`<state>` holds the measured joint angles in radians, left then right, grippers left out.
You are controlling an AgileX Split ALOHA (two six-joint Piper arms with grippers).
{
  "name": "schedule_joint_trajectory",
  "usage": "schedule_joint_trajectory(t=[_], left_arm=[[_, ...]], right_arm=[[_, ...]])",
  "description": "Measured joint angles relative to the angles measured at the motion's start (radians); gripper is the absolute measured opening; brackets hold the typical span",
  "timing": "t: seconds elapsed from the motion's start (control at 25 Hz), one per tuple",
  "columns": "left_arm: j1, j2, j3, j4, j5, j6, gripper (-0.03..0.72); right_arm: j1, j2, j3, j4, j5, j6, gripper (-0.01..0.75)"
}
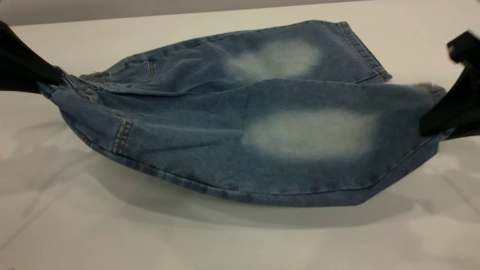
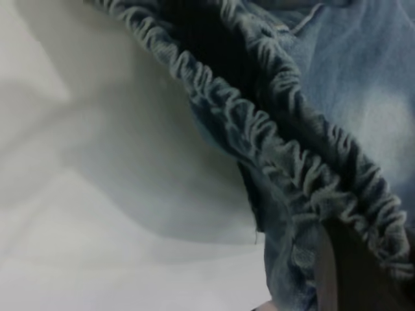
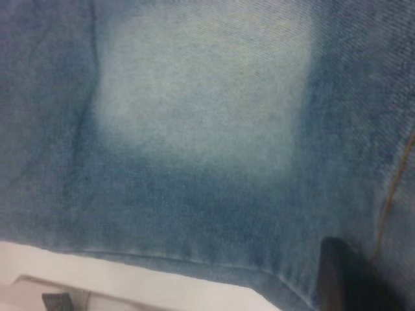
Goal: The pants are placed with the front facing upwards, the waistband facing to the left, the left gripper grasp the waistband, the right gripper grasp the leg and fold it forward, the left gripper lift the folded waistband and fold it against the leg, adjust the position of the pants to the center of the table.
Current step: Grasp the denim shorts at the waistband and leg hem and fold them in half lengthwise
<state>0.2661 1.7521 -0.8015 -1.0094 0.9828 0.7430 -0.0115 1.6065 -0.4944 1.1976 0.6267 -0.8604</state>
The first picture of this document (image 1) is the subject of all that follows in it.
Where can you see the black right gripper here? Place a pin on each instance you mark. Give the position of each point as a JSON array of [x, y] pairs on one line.
[[468, 48]]

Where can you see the blue denim pants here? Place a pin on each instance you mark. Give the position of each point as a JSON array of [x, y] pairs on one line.
[[225, 150]]

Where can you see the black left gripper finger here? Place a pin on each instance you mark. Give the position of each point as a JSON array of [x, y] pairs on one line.
[[18, 87], [22, 60]]

